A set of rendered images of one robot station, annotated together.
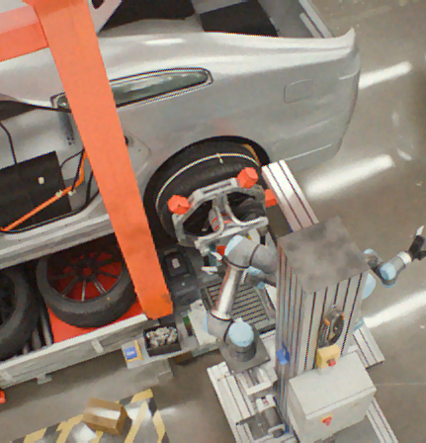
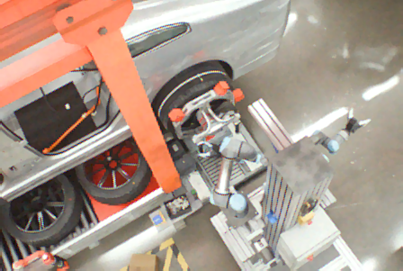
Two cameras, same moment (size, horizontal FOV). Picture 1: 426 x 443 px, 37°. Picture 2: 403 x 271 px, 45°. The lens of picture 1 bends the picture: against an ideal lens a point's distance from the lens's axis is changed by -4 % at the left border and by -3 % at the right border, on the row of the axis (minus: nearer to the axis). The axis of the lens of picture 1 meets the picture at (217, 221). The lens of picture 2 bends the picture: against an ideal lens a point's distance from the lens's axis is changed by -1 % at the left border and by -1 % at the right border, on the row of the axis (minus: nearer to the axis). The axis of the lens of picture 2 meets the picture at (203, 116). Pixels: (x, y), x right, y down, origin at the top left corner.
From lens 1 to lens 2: 0.61 m
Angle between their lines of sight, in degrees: 8
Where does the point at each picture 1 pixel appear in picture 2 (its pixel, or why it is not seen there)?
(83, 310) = (117, 195)
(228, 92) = (202, 34)
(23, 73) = not seen: hidden behind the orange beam
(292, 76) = (246, 14)
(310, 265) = (295, 175)
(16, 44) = (70, 64)
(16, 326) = (69, 216)
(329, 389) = (308, 237)
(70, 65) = (110, 68)
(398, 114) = (311, 4)
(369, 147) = (293, 33)
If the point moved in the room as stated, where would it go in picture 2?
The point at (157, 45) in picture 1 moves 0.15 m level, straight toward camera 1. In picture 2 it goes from (147, 11) to (155, 28)
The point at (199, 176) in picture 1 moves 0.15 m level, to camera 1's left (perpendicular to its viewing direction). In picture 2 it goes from (188, 93) to (169, 99)
